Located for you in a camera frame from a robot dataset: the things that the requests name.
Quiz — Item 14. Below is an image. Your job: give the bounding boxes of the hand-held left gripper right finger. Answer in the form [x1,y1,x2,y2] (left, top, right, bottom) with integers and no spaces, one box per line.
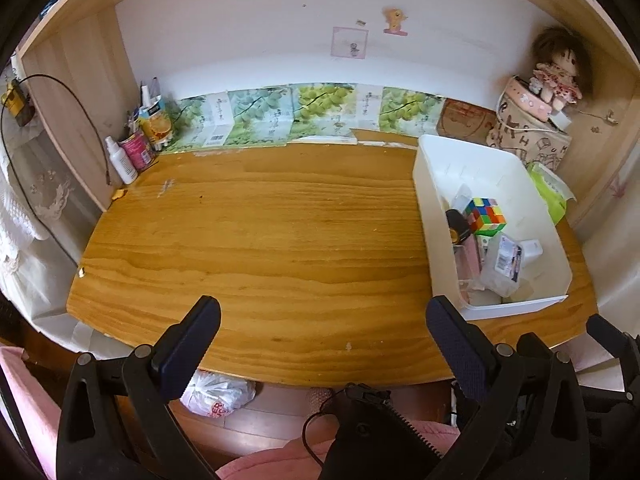
[425,295,592,480]

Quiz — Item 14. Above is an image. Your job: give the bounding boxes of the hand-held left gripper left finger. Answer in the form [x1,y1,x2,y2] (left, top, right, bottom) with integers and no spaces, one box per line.
[56,295,222,480]

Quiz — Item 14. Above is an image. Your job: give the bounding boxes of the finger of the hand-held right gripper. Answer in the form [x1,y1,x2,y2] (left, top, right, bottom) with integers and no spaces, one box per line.
[516,332,555,361]
[586,314,640,366]

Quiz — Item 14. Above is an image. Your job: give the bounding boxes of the clear labelled plastic case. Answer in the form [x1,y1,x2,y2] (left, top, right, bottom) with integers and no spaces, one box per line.
[480,232,525,297]

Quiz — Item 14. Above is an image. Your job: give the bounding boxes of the colourful puzzle cube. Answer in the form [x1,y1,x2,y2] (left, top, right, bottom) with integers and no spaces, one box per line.
[462,196,507,237]

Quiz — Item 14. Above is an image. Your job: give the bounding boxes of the white plastic bin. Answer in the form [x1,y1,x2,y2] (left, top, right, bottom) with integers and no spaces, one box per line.
[412,134,573,321]

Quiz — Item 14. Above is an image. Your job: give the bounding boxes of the white plastic bag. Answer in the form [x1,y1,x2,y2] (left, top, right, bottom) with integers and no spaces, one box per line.
[180,371,257,417]

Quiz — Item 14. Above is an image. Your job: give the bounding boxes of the white floral curtain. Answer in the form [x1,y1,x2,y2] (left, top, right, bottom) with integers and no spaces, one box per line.
[575,150,640,341]

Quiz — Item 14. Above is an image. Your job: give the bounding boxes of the black zippered jacket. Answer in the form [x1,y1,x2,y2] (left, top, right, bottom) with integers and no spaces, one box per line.
[332,382,453,480]

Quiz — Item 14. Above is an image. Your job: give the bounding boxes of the green tissue pack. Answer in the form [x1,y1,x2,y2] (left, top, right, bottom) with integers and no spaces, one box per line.
[527,161,576,226]

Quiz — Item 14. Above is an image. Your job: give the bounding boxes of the pink cloth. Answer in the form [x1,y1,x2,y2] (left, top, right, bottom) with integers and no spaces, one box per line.
[0,345,63,480]

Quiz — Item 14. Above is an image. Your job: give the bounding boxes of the white spray bottle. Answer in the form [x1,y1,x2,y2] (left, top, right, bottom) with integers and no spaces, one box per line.
[104,136,138,185]

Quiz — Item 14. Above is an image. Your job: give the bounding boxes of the pink can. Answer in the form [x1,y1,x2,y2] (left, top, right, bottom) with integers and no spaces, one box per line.
[120,130,156,171]

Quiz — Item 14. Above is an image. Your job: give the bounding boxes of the letter-print fabric bag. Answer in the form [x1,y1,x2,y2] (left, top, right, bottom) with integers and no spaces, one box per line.
[487,102,573,171]

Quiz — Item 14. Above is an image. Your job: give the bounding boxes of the white lace curtain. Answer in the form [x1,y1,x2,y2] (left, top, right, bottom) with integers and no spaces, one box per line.
[0,125,101,341]

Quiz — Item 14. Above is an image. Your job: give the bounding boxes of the brown cardboard sheet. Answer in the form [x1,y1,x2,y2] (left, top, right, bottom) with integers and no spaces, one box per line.
[437,99,498,146]

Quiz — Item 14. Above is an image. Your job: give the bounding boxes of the grape print carton with barcode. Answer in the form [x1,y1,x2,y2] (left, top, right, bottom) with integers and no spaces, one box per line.
[162,87,294,153]

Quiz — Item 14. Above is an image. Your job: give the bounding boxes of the pink round box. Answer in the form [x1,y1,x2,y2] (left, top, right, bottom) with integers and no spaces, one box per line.
[502,76,558,121]

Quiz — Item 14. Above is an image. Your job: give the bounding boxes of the rag doll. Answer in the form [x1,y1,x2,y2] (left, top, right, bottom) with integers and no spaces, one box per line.
[529,25,593,111]

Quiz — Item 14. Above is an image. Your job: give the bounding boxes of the yellow black device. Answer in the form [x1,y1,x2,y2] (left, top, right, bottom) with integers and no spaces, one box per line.
[0,80,33,128]

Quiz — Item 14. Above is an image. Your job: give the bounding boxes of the wooden shelf unit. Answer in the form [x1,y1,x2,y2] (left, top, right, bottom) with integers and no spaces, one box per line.
[10,0,640,231]

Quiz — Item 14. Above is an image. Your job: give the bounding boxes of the black cord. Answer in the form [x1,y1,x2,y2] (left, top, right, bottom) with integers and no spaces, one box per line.
[302,390,351,466]

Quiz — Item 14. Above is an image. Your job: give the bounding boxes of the white cable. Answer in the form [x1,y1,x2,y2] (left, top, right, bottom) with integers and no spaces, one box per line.
[495,87,556,136]

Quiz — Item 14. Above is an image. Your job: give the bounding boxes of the black cable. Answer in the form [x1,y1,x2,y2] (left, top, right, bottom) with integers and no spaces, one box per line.
[0,74,113,186]

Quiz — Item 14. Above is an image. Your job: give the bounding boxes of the pink square wall note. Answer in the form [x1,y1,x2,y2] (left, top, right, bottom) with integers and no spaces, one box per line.
[332,26,369,60]

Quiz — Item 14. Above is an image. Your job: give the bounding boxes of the bear wall sticker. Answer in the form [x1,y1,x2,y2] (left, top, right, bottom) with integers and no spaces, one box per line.
[382,7,410,36]

